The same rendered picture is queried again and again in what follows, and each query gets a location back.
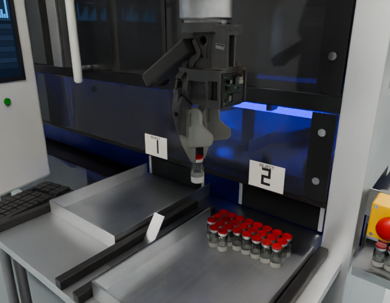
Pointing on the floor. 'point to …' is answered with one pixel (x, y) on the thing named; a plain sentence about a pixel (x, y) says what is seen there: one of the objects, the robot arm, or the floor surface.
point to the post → (358, 135)
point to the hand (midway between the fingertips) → (195, 151)
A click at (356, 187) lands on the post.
